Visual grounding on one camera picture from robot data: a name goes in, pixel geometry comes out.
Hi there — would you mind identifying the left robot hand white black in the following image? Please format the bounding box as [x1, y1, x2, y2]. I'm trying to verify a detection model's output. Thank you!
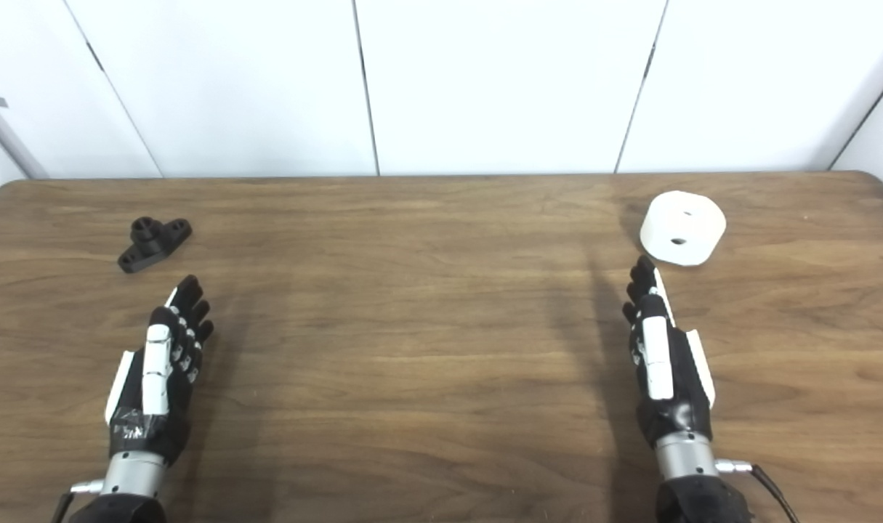
[105, 275, 215, 466]

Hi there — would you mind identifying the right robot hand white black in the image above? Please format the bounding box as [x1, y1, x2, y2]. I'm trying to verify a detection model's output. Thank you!
[621, 254, 717, 450]

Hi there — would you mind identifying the black plastic holder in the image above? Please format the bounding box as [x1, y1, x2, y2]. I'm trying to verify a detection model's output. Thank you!
[117, 216, 193, 275]

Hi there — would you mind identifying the round white plastic piece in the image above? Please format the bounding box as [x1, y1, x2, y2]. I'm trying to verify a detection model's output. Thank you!
[640, 190, 727, 267]

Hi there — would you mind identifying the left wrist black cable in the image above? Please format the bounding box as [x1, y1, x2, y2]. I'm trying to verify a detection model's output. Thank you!
[51, 479, 105, 523]

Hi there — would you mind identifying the grey wall corner post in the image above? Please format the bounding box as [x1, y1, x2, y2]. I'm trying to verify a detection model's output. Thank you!
[0, 84, 49, 180]

